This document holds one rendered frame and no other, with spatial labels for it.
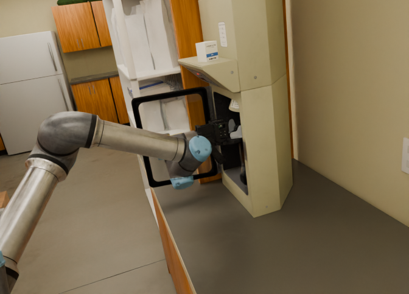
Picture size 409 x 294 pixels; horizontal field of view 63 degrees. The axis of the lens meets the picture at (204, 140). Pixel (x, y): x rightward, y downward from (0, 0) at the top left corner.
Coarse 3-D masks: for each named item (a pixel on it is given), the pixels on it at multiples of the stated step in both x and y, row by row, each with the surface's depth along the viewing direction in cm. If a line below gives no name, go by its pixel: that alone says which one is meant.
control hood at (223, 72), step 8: (184, 64) 121; (192, 64) 111; (200, 64) 106; (208, 64) 103; (216, 64) 102; (224, 64) 103; (232, 64) 103; (208, 72) 102; (216, 72) 103; (224, 72) 103; (232, 72) 104; (216, 80) 105; (224, 80) 104; (232, 80) 105; (224, 88) 111; (232, 88) 106
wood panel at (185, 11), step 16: (176, 0) 128; (192, 0) 130; (176, 16) 130; (192, 16) 132; (176, 32) 132; (192, 32) 134; (192, 48) 135; (192, 80) 139; (288, 80) 153; (288, 96) 155; (288, 112) 158
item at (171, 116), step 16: (192, 96) 136; (144, 112) 135; (160, 112) 136; (176, 112) 137; (192, 112) 138; (144, 128) 137; (160, 128) 138; (176, 128) 139; (192, 128) 140; (160, 160) 142; (208, 160) 146; (160, 176) 145
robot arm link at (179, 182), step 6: (168, 162) 114; (174, 162) 111; (168, 168) 114; (174, 168) 110; (180, 168) 108; (174, 174) 111; (180, 174) 110; (186, 174) 110; (174, 180) 111; (180, 180) 110; (186, 180) 110; (192, 180) 112; (174, 186) 112; (180, 186) 112; (186, 186) 114
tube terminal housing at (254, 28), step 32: (224, 0) 102; (256, 0) 100; (256, 32) 103; (256, 64) 106; (256, 96) 109; (256, 128) 112; (288, 128) 132; (256, 160) 116; (288, 160) 134; (256, 192) 120; (288, 192) 136
